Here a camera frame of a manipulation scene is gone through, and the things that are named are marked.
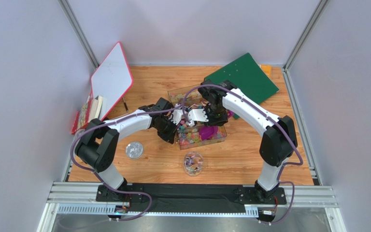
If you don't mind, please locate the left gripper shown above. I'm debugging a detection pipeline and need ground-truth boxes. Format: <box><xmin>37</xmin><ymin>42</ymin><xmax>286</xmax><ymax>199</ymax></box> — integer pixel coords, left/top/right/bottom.
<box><xmin>155</xmin><ymin>116</ymin><xmax>181</xmax><ymax>144</ymax></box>

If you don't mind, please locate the purple plastic scoop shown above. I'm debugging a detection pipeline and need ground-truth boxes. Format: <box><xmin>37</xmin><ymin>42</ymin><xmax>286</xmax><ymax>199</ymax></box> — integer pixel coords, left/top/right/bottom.
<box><xmin>200</xmin><ymin>110</ymin><xmax>234</xmax><ymax>140</ymax></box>

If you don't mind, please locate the clear plastic cup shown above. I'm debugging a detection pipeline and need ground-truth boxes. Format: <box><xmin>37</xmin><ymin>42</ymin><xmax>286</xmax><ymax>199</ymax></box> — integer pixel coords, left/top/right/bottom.
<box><xmin>184</xmin><ymin>151</ymin><xmax>204</xmax><ymax>176</ymax></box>

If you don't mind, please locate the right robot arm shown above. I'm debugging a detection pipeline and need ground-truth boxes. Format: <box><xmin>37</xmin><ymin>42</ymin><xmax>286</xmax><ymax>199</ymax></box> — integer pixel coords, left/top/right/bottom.
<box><xmin>198</xmin><ymin>80</ymin><xmax>298</xmax><ymax>193</ymax></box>

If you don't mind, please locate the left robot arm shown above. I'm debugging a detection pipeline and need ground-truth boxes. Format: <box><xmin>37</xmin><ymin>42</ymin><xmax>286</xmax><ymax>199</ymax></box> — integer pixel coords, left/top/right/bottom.
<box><xmin>72</xmin><ymin>98</ymin><xmax>183</xmax><ymax>192</ymax></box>

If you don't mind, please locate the lollipop candy bin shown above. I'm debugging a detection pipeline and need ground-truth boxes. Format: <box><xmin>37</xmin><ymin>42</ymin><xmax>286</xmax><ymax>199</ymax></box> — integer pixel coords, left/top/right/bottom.
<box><xmin>184</xmin><ymin>101</ymin><xmax>208</xmax><ymax>112</ymax></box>

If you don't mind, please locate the colourful star candy bin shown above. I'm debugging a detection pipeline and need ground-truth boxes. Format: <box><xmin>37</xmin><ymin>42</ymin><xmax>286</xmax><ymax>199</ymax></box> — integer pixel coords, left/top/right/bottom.
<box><xmin>178</xmin><ymin>119</ymin><xmax>195</xmax><ymax>130</ymax></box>

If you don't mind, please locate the translucent gummy candy bin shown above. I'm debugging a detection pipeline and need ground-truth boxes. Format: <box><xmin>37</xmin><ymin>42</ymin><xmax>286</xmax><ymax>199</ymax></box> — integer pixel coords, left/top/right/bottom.
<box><xmin>177</xmin><ymin>125</ymin><xmax>227</xmax><ymax>150</ymax></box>

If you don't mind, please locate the clear candy bin back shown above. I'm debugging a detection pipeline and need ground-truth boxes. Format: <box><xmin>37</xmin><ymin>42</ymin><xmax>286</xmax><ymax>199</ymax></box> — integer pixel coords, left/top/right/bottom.
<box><xmin>168</xmin><ymin>85</ymin><xmax>203</xmax><ymax>107</ymax></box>

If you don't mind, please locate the green clipboard folder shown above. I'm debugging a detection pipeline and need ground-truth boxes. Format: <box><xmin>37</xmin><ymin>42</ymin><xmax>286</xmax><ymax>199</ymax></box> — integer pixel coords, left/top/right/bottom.
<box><xmin>204</xmin><ymin>53</ymin><xmax>280</xmax><ymax>104</ymax></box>

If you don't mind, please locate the orange notebook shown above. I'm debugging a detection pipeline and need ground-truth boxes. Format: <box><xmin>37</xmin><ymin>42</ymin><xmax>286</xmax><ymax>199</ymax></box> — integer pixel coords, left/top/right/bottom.
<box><xmin>259</xmin><ymin>64</ymin><xmax>272</xmax><ymax>79</ymax></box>

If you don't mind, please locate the stack of books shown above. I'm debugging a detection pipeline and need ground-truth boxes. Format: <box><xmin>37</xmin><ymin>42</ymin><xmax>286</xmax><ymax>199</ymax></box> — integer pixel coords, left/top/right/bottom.
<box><xmin>71</xmin><ymin>95</ymin><xmax>103</xmax><ymax>135</ymax></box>

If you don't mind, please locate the small clear cup left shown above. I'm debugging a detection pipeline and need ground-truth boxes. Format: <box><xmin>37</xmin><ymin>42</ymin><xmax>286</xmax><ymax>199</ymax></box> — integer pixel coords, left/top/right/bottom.
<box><xmin>74</xmin><ymin>129</ymin><xmax>85</xmax><ymax>137</ymax></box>

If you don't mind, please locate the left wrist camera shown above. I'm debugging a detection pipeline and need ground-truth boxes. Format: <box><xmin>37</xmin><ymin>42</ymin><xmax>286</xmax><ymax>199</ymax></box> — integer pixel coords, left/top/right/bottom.
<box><xmin>171</xmin><ymin>109</ymin><xmax>186</xmax><ymax>125</ymax></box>

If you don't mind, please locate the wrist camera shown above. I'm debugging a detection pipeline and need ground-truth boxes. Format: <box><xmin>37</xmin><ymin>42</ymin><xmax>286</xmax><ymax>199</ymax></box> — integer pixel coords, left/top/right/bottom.
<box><xmin>171</xmin><ymin>109</ymin><xmax>186</xmax><ymax>125</ymax></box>
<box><xmin>187</xmin><ymin>109</ymin><xmax>209</xmax><ymax>122</ymax></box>

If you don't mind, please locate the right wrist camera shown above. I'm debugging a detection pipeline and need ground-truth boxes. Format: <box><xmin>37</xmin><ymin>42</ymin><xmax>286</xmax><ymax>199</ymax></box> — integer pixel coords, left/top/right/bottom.
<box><xmin>187</xmin><ymin>109</ymin><xmax>209</xmax><ymax>122</ymax></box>

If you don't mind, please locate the metal wire handle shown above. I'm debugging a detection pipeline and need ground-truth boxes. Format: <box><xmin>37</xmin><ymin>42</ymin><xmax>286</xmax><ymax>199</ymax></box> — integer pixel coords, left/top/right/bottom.
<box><xmin>113</xmin><ymin>97</ymin><xmax>129</xmax><ymax>117</ymax></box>

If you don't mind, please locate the white board red frame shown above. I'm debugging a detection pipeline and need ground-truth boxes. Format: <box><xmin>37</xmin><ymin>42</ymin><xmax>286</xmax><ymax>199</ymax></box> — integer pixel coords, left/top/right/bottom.
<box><xmin>91</xmin><ymin>42</ymin><xmax>133</xmax><ymax>120</ymax></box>

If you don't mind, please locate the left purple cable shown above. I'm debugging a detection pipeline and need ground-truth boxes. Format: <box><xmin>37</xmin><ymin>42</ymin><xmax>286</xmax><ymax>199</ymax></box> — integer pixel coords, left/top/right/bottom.
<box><xmin>70</xmin><ymin>104</ymin><xmax>189</xmax><ymax>222</ymax></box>

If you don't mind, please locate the aluminium front rail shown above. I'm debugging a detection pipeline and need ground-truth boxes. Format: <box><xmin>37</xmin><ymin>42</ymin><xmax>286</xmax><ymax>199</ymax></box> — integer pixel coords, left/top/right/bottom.
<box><xmin>47</xmin><ymin>182</ymin><xmax>338</xmax><ymax>218</ymax></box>

